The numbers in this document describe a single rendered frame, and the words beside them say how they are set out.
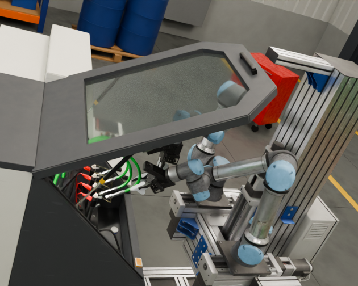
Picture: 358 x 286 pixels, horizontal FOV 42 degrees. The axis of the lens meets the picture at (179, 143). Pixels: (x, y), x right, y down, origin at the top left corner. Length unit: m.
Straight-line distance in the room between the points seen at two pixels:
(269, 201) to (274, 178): 0.13
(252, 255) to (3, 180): 1.12
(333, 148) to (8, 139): 1.51
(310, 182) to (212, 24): 7.14
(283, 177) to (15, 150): 1.05
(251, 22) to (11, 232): 8.28
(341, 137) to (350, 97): 0.22
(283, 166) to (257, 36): 8.06
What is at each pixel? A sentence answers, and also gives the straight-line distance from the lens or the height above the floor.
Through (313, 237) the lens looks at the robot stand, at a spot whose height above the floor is 1.11.
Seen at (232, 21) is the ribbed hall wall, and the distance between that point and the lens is 9.55.
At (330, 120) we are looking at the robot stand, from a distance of 2.31.
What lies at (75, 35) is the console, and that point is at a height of 1.55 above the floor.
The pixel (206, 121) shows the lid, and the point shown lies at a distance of 1.71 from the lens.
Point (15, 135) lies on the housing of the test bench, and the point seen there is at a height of 1.50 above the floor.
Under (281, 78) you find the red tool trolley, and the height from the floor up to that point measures 0.84.
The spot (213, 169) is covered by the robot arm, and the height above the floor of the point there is 1.43.
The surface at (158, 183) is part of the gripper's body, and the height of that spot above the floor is 1.32.
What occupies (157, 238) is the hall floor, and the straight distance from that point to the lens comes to 3.95.
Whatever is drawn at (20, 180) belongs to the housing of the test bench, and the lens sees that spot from 1.78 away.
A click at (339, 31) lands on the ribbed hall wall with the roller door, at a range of 10.42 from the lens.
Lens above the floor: 2.51
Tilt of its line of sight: 28 degrees down
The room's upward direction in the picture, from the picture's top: 21 degrees clockwise
